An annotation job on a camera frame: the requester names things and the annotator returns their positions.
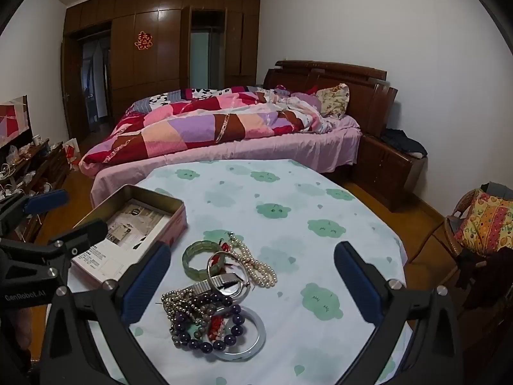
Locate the floral pillow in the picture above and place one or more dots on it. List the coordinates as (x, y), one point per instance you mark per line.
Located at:
(332, 100)

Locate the printed paper booklet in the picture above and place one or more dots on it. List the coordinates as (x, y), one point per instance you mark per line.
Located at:
(140, 220)

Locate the pale jade bangle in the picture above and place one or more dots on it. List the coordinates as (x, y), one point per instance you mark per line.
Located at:
(260, 337)

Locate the thin silver bangle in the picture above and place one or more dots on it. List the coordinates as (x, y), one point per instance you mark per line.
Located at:
(209, 268)

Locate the brown wooden wardrobe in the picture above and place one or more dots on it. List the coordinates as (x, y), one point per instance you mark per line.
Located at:
(160, 48)

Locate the pink bed sheet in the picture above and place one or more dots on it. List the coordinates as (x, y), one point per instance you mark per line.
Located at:
(260, 148)

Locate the patchwork quilt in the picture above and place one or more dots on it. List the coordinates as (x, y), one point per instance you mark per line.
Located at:
(180, 128)

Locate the pink metal tin box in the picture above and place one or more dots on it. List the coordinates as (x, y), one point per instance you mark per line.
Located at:
(176, 218)

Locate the red white patterned panel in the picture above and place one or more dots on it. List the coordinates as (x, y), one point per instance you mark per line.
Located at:
(14, 122)

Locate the white cup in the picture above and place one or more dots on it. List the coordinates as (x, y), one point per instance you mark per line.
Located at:
(36, 140)

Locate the wooden nightstand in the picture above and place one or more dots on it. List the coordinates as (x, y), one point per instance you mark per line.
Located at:
(384, 172)

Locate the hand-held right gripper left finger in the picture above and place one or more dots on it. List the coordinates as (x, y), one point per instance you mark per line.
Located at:
(146, 284)

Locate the person's left forearm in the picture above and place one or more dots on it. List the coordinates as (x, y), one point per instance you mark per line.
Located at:
(23, 333)

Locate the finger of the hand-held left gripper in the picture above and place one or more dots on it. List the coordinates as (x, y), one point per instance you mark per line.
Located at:
(46, 202)
(86, 234)

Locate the wooden bed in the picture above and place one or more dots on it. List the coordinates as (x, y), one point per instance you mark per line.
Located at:
(360, 88)

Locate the white red shopping bag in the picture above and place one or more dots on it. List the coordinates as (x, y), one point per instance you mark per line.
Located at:
(71, 153)

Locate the red knot ornament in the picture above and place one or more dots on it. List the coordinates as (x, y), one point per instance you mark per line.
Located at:
(225, 245)

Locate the dark folded clothes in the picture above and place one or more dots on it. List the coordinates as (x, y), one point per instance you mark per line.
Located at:
(404, 142)

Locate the colourful patterned cushion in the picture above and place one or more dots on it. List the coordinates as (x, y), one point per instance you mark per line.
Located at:
(485, 224)

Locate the low wooden cabinet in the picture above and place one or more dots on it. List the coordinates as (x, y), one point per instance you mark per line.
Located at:
(48, 168)

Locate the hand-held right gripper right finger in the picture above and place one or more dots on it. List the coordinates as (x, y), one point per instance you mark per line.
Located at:
(358, 284)

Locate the red paper decoration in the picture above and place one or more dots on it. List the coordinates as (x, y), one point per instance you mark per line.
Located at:
(143, 41)

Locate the green cloud print tablecloth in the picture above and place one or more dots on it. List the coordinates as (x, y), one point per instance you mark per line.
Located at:
(280, 248)

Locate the silver metal watch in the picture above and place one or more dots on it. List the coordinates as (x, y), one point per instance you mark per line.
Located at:
(208, 284)

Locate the dark red garment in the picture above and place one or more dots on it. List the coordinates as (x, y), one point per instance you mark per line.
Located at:
(485, 280)

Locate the grey cloth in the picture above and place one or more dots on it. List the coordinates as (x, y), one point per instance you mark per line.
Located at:
(499, 190)

